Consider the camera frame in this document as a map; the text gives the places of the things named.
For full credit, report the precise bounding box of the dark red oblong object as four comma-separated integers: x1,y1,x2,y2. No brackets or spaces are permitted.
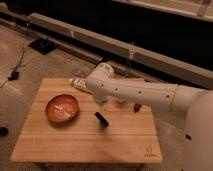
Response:
133,103,142,113

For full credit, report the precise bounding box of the wooden table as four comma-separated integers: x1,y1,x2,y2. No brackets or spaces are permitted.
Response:
11,78,162,164

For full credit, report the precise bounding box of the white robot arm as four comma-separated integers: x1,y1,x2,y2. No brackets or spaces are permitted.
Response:
86,63,213,171

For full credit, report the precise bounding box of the white tube bottle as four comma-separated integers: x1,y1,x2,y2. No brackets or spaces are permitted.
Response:
69,78,89,93

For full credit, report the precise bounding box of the black object at left edge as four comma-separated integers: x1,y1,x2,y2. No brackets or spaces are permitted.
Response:
0,127,9,136

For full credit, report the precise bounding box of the black floor cable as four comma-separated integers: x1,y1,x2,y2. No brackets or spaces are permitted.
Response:
7,19,32,82

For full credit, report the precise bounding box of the black eraser block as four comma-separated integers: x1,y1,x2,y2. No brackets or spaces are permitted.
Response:
95,112,109,127

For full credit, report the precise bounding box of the black flat floor plate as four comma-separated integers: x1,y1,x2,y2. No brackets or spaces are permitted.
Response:
29,38,56,55

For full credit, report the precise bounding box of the orange round bowl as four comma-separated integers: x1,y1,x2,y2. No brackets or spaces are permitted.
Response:
45,94,79,123

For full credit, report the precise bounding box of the long beige rail beam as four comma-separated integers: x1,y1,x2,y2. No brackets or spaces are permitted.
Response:
30,13,213,89

